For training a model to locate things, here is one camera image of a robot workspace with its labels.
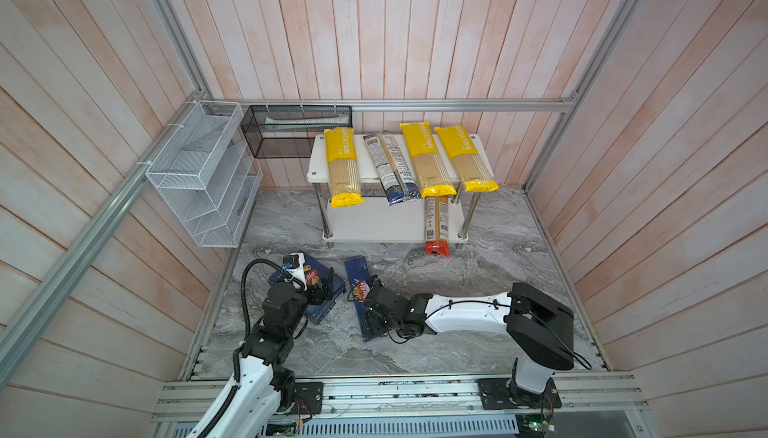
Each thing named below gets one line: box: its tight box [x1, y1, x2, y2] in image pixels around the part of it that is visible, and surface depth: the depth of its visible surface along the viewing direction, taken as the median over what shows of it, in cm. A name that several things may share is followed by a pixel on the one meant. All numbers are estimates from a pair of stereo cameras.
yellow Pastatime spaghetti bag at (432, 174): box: [400, 122, 457, 198], surface depth 78 cm
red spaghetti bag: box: [424, 195, 450, 258], surface depth 100 cm
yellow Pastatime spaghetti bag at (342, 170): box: [324, 128, 365, 208], surface depth 76 cm
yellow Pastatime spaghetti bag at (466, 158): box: [434, 125, 499, 193], surface depth 78 cm
